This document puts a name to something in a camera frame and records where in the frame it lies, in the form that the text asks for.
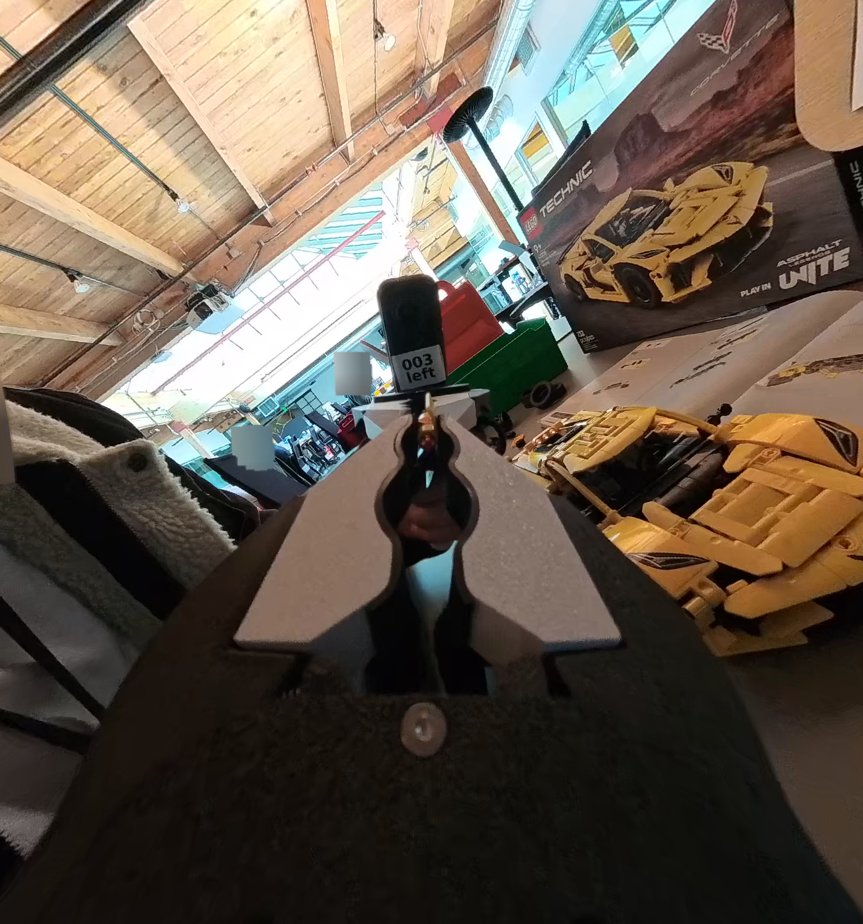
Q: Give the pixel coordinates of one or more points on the open instruction booklet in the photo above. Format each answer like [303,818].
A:
[763,346]

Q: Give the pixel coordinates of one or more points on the black slanted panel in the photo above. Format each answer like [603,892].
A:
[265,480]

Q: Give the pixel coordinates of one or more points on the green plastic bin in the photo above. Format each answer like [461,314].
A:
[511,361]

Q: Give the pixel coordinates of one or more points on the wooden book stand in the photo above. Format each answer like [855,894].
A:
[835,72]

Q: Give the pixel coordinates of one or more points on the toy car box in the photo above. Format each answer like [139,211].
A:
[691,216]

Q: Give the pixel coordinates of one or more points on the black monitor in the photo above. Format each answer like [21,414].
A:
[575,141]

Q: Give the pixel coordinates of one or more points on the black pole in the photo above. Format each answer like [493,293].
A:
[482,144]

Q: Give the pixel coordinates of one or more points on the yellow toy brick car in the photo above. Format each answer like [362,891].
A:
[727,520]

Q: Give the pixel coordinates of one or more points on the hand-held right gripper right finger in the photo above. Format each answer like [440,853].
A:
[532,570]

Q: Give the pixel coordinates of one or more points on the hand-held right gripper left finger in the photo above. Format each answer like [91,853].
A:
[316,570]

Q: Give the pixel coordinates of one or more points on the person's left hand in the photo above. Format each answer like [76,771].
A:
[428,520]

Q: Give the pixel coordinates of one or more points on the ceiling spot lamp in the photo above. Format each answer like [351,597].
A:
[183,206]
[388,40]
[81,285]

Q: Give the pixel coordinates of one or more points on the yellow pointed brick piece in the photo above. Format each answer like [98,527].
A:
[428,422]

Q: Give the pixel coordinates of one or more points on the red plastic bin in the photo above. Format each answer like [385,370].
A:
[467,317]

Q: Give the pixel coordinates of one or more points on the white ceiling projector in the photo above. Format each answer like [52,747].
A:
[207,307]

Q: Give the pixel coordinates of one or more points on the wooden post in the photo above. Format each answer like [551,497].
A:
[482,188]

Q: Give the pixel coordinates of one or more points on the grey desk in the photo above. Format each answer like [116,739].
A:
[799,722]

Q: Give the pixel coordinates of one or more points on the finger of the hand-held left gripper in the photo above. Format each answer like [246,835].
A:
[467,411]
[384,419]

